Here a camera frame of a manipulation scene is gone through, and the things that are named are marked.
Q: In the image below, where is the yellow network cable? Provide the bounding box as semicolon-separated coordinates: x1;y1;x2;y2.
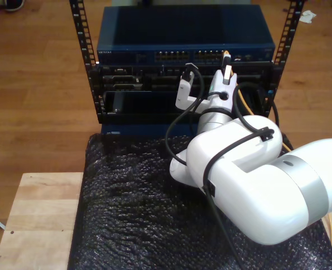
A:
222;49;332;250

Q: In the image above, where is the black rack server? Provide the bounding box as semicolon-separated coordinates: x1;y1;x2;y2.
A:
98;64;274;92

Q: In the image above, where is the black rack shelf tray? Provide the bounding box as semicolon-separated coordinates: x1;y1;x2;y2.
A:
99;90;267;124

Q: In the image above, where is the blue flat base box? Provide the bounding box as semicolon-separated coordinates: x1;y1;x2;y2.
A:
101;123;200;138

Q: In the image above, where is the crumpled white paper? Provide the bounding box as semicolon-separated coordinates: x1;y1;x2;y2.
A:
298;10;317;24

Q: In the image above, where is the pale grey box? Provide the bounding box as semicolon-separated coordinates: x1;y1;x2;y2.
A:
111;0;253;7

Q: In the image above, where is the black bubble wrap mat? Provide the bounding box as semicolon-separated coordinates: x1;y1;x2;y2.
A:
67;129;332;270

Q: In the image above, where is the person's dark shoe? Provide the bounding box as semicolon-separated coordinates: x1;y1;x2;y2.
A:
4;0;25;12

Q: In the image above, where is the black perforated rack post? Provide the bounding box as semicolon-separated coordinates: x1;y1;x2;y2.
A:
69;0;104;125
262;0;306;119

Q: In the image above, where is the blue network switch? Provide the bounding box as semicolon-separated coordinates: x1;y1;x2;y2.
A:
96;4;276;64

